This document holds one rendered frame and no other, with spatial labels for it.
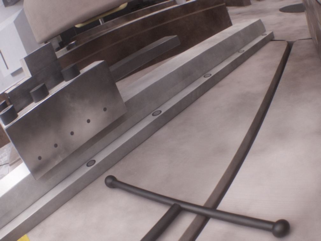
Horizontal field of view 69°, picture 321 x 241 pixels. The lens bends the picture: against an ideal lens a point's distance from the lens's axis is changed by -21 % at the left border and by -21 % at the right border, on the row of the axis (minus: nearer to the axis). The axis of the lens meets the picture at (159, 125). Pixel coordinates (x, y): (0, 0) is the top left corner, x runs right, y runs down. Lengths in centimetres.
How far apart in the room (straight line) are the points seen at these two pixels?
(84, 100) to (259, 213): 66
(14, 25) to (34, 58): 293
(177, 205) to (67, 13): 67
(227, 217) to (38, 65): 80
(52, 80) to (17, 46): 295
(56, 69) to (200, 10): 144
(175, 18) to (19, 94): 144
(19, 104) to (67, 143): 24
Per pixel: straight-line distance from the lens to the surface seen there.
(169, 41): 135
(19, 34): 393
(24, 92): 101
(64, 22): 98
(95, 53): 201
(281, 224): 61
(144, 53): 125
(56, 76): 104
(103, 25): 387
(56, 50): 294
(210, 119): 112
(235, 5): 409
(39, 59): 103
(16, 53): 401
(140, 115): 119
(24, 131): 91
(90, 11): 82
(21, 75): 418
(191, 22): 219
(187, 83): 135
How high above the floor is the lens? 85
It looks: 26 degrees down
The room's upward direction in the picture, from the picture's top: 23 degrees counter-clockwise
